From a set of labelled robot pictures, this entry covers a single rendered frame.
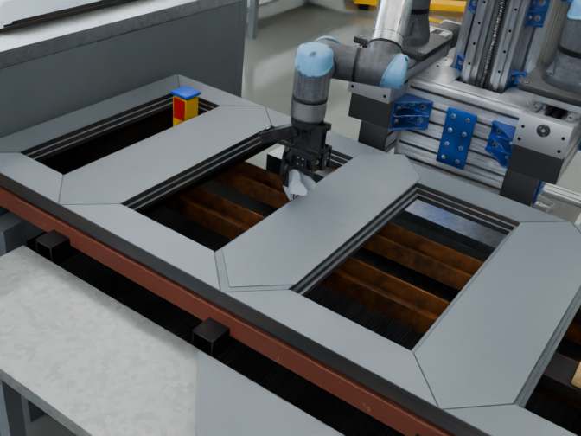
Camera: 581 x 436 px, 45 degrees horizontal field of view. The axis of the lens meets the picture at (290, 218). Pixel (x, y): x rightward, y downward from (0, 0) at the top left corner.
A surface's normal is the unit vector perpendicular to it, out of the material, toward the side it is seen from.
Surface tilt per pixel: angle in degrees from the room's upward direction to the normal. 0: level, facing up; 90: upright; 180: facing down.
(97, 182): 0
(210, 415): 0
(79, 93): 90
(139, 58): 90
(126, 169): 0
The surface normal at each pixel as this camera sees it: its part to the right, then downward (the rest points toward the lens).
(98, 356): 0.10, -0.84
